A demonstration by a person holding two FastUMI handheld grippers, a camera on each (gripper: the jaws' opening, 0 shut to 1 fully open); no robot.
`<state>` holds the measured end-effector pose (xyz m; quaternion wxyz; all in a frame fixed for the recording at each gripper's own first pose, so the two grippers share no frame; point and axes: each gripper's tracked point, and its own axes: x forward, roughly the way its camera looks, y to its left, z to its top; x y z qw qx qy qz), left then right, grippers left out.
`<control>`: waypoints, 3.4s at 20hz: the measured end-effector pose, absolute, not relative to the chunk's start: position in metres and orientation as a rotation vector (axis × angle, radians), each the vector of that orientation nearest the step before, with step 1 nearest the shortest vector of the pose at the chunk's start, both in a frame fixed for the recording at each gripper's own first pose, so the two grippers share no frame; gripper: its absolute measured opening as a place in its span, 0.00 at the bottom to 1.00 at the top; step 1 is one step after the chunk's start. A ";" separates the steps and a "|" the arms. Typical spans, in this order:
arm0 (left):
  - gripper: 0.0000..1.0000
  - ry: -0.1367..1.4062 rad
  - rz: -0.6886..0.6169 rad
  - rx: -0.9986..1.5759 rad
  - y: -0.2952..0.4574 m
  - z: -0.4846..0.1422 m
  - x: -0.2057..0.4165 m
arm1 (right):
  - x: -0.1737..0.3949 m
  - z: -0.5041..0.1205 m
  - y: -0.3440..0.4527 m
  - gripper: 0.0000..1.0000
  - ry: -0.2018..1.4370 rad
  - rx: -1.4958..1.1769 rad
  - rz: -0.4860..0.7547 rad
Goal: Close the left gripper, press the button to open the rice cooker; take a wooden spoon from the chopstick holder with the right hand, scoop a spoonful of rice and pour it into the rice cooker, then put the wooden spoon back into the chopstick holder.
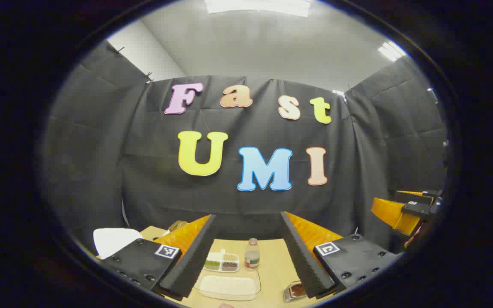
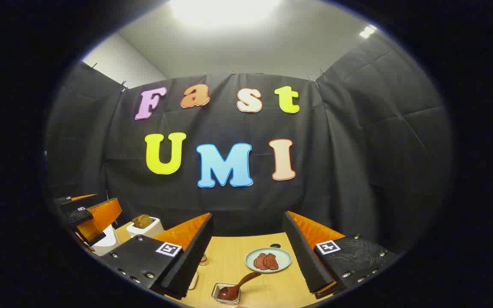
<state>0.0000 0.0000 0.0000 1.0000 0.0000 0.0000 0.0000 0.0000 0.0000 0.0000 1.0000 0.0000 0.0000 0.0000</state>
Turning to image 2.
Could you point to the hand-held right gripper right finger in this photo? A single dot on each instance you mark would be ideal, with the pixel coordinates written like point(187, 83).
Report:
point(302, 256)

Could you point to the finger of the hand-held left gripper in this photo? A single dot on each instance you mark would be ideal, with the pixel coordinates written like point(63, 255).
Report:
point(77, 198)
point(101, 216)

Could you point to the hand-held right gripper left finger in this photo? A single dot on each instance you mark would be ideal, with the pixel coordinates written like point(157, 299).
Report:
point(193, 256)

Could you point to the white rice cooker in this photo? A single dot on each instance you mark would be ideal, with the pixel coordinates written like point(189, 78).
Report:
point(107, 239)

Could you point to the brown wooden spoon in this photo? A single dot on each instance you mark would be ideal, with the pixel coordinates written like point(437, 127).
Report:
point(240, 284)

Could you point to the clear plastic bottle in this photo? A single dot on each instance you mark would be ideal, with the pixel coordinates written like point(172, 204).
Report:
point(203, 259)

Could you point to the pale green plate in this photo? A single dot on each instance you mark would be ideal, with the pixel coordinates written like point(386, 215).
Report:
point(281, 256)

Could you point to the red meat slice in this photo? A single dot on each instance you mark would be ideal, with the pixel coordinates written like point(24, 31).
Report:
point(271, 262)
point(260, 261)

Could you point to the brown bread slice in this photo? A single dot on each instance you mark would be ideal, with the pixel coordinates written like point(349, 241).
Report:
point(142, 220)

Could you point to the white toaster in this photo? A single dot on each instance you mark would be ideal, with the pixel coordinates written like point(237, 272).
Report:
point(148, 230)

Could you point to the black backdrop cloth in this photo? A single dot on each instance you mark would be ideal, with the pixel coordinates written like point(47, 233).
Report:
point(238, 201)

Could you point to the ceiling light panel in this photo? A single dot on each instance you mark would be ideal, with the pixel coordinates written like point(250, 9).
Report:
point(367, 31)
point(223, 10)

